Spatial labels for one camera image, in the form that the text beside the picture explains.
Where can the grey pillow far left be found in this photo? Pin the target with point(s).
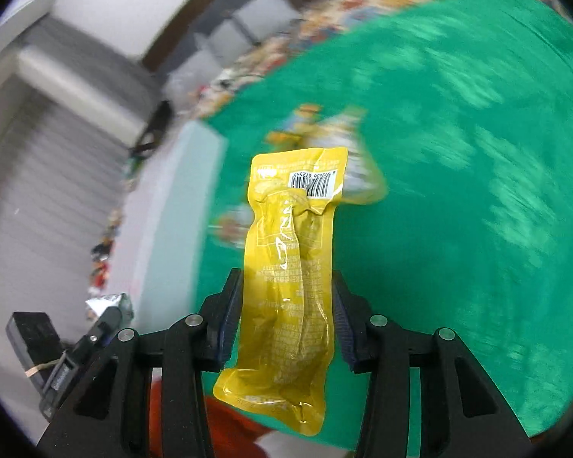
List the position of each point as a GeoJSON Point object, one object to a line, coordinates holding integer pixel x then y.
{"type": "Point", "coordinates": [197, 71]}

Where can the grey curtain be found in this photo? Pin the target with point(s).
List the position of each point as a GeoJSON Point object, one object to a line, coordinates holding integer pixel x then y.
{"type": "Point", "coordinates": [70, 109]}

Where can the grey pillow centre left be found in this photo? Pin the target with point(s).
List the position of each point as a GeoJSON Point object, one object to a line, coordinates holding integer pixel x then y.
{"type": "Point", "coordinates": [228, 32]}

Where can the green floral bedspread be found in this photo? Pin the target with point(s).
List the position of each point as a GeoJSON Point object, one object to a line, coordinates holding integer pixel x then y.
{"type": "Point", "coordinates": [468, 113]}

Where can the white red small packet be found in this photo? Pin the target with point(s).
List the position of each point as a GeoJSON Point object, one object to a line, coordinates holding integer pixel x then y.
{"type": "Point", "coordinates": [230, 228]}

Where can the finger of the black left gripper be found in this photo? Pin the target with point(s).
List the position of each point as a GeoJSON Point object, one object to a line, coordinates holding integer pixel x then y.
{"type": "Point", "coordinates": [106, 326]}

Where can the light blue board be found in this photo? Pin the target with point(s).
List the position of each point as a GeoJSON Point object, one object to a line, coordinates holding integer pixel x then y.
{"type": "Point", "coordinates": [156, 256]}

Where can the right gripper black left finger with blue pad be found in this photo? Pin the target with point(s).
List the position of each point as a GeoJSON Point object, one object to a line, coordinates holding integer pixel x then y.
{"type": "Point", "coordinates": [107, 413]}

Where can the yellow snack pouch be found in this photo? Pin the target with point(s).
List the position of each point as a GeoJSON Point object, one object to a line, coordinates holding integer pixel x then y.
{"type": "Point", "coordinates": [286, 336]}

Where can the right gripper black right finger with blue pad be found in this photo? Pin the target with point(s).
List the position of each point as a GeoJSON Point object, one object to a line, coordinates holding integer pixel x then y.
{"type": "Point", "coordinates": [428, 383]}

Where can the clear yellow-edged snack bag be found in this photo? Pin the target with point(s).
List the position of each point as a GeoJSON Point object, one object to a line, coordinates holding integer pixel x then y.
{"type": "Point", "coordinates": [364, 183]}

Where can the gold brown snack packet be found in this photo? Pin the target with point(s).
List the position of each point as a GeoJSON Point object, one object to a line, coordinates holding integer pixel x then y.
{"type": "Point", "coordinates": [292, 131]}

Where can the floral bed sheet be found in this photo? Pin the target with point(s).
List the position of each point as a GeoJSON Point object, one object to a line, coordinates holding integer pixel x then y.
{"type": "Point", "coordinates": [318, 23]}

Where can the grey pillow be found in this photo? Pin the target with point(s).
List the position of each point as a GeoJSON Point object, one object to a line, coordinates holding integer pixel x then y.
{"type": "Point", "coordinates": [228, 32]}
{"type": "Point", "coordinates": [197, 71]}

